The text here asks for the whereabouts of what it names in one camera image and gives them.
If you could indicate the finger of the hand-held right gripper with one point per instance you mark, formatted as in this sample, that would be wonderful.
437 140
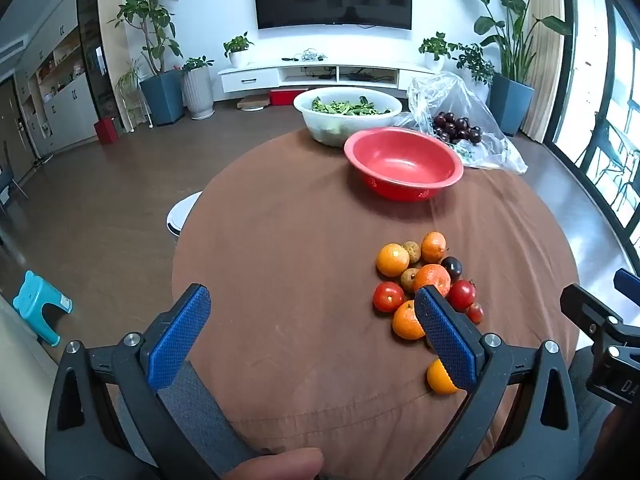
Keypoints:
585 305
630 285

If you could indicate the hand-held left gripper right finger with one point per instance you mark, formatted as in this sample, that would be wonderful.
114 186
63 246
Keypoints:
445 340

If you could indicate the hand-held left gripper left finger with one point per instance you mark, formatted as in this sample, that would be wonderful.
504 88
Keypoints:
175 335

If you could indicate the orange tangerine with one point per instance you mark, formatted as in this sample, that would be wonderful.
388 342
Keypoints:
433 246
439 379
392 259
406 321
434 276

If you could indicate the red plastic bowl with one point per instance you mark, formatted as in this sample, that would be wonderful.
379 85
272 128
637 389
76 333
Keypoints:
405 160

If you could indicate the person's left hand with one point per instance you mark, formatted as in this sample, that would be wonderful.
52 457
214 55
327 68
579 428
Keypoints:
280 465

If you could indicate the small red tomato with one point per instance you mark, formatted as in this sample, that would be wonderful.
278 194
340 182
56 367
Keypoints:
475 312

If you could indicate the brown longan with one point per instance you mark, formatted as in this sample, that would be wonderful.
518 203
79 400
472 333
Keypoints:
411 251
408 280

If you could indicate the dark purple cherry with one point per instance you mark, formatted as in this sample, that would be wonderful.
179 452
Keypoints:
452 266

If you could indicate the grey denim trousers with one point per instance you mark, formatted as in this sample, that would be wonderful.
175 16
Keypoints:
200 410

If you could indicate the blue child stool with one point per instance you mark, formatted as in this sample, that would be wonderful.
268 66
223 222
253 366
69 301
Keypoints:
40 300

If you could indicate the clear plastic bag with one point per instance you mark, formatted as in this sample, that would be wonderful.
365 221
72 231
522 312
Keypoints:
492 135

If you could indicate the pile of dark cherries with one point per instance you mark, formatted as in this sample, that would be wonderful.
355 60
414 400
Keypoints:
456 127

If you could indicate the red waste bin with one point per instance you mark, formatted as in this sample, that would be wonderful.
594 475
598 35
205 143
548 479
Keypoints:
106 131

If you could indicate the broad-leaf plant in blue pot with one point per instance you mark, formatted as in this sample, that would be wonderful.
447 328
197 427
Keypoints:
510 100

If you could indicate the dark chair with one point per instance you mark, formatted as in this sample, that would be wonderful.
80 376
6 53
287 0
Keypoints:
7 180

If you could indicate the leafy tree in blue pot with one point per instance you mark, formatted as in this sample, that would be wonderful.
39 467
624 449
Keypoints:
161 100

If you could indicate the beige curtain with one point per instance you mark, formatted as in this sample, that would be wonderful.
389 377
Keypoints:
542 60

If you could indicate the plant in white ribbed pot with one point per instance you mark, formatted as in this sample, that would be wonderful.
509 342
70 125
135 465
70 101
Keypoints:
197 92

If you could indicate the white round floor device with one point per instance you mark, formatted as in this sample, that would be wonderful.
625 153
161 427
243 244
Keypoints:
254 103

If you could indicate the white plastic bowl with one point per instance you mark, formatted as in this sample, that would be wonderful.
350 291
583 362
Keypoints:
320 125

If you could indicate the green leafy vegetables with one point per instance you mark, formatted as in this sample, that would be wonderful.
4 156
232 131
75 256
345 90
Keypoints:
350 108

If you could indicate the thin plant on white stand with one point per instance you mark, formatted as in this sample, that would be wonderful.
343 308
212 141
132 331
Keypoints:
131 77

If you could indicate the red box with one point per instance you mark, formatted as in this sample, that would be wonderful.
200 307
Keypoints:
285 97

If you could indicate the bushy green potted plant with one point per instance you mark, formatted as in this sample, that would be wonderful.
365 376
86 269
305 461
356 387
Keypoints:
475 62

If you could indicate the white television cabinet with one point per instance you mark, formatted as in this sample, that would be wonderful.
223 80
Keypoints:
250 79

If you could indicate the small plant in white pot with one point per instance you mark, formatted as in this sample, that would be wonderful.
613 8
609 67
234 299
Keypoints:
239 52
434 55

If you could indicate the black window frame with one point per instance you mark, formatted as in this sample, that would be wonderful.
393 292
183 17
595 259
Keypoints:
567 85

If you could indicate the white wall storage cabinets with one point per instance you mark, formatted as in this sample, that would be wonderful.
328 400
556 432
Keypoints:
65 100

